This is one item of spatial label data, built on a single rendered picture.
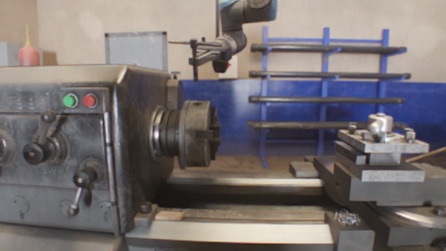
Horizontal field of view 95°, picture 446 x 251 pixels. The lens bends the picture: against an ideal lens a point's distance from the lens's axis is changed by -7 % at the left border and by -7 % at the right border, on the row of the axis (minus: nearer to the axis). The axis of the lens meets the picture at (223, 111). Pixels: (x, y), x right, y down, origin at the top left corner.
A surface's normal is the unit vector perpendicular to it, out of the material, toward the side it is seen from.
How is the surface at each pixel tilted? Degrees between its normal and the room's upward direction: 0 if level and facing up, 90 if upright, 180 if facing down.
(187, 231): 36
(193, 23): 90
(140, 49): 90
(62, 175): 90
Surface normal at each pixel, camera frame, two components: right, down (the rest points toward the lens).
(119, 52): -0.04, 0.13
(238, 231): -0.03, -0.73
